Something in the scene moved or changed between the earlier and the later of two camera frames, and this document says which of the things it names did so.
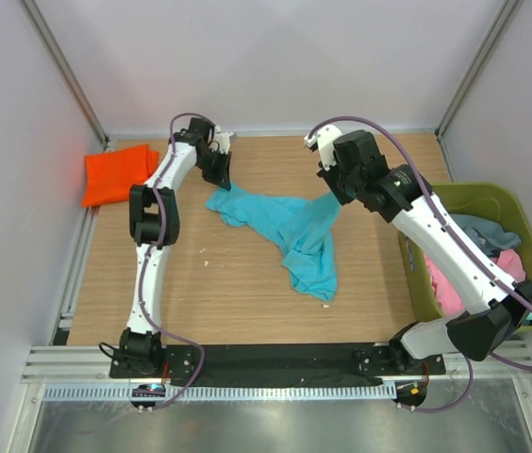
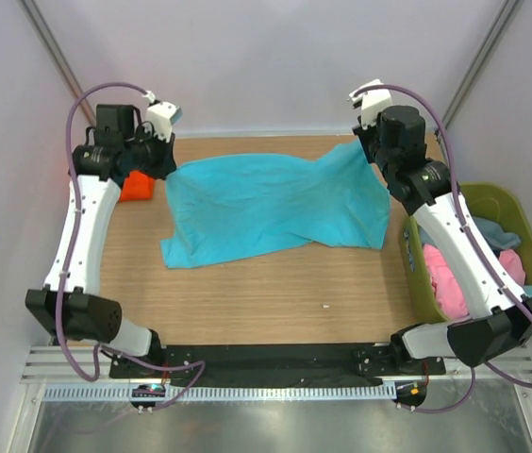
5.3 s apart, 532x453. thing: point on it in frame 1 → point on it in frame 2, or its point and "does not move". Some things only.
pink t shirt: x=510 y=262 does not move
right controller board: x=410 y=393 does not move
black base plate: x=201 y=365 does not move
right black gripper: x=329 y=176 → x=364 y=135
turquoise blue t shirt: x=300 y=228 → x=220 y=208
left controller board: x=152 y=390 does not move
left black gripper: x=221 y=177 → x=167 y=163
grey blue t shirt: x=490 y=239 does not move
